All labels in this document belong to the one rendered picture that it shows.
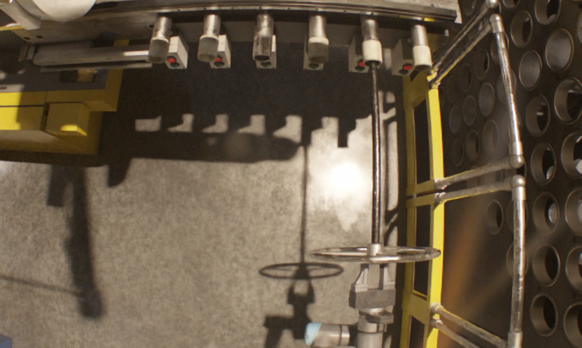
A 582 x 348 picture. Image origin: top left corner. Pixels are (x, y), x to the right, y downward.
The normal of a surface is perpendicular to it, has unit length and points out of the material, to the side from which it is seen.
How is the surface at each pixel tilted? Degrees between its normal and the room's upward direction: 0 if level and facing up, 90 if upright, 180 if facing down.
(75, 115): 0
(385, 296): 15
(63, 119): 0
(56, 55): 0
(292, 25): 90
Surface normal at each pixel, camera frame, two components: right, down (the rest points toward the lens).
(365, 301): 0.25, -0.19
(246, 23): -0.04, 0.98
